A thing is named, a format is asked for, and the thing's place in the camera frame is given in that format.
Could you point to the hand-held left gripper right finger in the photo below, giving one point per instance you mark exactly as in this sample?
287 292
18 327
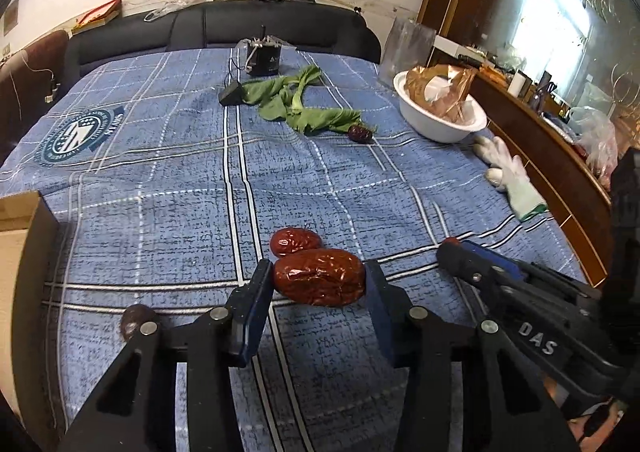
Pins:
382 312

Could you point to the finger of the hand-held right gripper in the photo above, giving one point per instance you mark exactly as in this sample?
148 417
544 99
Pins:
492 257
470 272

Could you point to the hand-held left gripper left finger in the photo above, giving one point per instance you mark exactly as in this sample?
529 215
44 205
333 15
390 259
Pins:
252 312

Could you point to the wrinkled red date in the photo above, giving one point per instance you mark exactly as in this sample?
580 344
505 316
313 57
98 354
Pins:
295 242
451 241
131 324

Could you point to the large smooth red date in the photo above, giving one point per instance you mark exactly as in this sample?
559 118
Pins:
318 282

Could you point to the white work glove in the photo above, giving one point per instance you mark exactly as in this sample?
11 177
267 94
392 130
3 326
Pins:
515 177

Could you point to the wooden cabinet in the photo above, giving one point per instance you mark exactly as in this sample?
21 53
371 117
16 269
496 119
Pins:
550 172

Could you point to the white bowl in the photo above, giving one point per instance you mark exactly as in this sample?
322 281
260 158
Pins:
440 125

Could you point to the blue plaid tablecloth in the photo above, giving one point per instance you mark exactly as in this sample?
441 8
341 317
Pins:
175 182

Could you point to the translucent plastic bag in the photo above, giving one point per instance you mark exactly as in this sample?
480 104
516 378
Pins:
595 132

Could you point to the small dark red date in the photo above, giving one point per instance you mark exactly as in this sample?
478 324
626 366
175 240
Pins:
359 133

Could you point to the green cloth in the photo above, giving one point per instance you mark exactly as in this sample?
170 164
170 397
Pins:
300 105

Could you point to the white flat box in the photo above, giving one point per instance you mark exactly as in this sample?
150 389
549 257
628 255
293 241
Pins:
455 46

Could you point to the black power adapter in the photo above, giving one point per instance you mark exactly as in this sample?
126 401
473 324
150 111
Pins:
231 94

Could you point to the clear plastic bag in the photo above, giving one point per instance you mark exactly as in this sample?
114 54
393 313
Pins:
165 8
402 52

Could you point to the cardboard box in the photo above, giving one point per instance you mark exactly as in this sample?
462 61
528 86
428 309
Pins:
22 282

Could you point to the black electronic device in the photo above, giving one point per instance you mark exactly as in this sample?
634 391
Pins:
263 60

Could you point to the dark leather sofa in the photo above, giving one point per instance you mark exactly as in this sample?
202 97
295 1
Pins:
215 27

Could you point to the brown leather armchair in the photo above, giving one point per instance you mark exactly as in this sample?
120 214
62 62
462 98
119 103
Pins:
25 77

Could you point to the red book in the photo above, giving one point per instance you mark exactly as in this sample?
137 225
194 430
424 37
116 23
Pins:
95 15

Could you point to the etched wall mirror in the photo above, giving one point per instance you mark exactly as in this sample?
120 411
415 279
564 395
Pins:
565 7

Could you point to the small wall plaque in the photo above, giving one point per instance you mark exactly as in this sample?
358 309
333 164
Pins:
10 15

